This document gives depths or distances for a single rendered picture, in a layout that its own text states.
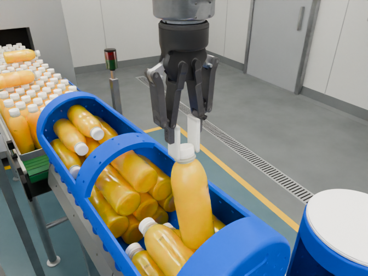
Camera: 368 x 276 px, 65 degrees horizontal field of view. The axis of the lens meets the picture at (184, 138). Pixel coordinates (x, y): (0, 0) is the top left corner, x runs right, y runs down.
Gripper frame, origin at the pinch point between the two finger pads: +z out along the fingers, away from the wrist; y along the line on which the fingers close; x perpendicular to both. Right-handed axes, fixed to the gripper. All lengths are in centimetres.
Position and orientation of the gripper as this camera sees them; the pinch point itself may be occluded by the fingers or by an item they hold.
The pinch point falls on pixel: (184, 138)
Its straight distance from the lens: 52.9
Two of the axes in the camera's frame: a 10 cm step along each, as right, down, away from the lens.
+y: 8.0, -3.1, 5.2
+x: -6.0, -4.1, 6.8
